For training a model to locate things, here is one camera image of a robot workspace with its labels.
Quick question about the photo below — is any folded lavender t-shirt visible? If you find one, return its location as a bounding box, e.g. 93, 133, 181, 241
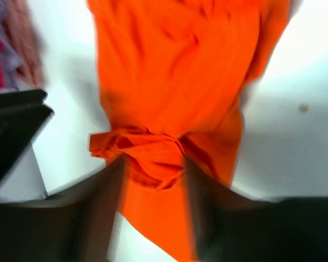
0, 1, 22, 91

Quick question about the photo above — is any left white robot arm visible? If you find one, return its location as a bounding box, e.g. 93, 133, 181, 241
0, 90, 53, 201

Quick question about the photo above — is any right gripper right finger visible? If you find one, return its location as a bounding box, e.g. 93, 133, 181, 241
185, 158, 328, 261

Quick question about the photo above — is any orange t-shirt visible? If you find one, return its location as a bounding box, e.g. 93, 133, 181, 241
88, 1, 290, 261

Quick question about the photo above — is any folded pink t-shirt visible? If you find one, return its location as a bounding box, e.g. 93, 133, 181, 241
3, 1, 43, 88

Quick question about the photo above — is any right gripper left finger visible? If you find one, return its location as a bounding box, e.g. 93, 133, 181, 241
0, 157, 124, 261

